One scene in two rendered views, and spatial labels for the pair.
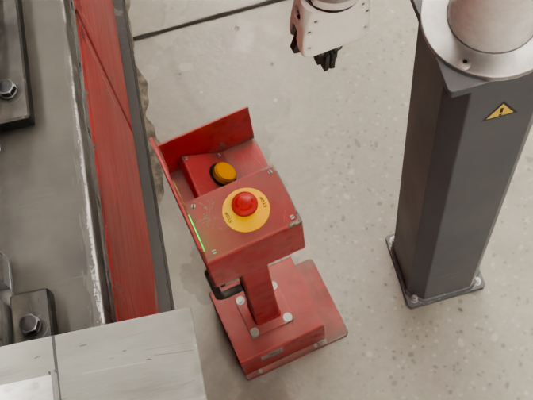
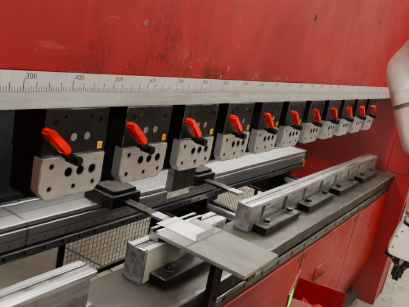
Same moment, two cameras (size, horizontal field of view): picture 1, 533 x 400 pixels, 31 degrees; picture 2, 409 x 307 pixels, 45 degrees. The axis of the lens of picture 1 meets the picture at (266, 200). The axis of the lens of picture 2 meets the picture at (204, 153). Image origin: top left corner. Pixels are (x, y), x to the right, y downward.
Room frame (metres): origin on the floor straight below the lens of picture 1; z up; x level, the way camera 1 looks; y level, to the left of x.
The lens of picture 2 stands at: (-0.76, -0.29, 1.52)
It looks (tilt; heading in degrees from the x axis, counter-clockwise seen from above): 14 degrees down; 31
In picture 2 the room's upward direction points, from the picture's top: 11 degrees clockwise
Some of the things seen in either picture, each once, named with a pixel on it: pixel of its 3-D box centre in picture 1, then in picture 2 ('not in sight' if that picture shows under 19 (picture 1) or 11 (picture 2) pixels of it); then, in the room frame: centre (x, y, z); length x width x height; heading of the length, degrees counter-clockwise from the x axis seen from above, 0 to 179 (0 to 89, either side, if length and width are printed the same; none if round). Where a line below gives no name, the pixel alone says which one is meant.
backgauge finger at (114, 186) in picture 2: not in sight; (132, 200); (0.28, 0.55, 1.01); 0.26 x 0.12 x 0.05; 90
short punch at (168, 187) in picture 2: not in sight; (181, 178); (0.28, 0.40, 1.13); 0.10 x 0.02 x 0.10; 0
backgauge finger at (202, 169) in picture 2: not in sight; (210, 179); (0.70, 0.55, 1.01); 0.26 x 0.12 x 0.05; 90
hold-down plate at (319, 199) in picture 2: not in sight; (316, 201); (1.28, 0.34, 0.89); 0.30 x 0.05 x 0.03; 0
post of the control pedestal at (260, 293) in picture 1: (251, 269); not in sight; (0.62, 0.05, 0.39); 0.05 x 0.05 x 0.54; 13
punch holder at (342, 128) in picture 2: not in sight; (338, 115); (1.45, 0.40, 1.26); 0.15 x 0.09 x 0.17; 0
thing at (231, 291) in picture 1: (224, 279); not in sight; (0.60, 0.11, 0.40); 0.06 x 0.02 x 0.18; 103
